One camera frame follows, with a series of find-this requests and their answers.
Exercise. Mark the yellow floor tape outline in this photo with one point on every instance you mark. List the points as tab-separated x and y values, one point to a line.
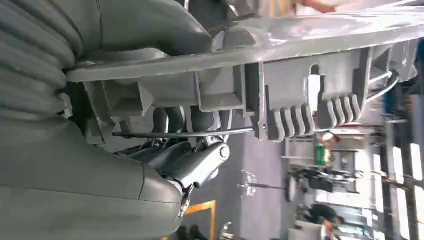
212	222

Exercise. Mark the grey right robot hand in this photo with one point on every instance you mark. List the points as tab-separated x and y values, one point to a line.
66	182

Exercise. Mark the black humanoid robot legs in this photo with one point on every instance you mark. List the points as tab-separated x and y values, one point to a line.
192	233

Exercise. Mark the ribbed grey right arm sleeve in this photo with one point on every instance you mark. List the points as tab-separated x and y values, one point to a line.
30	66

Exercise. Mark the person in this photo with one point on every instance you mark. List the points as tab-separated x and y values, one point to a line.
314	5
321	213

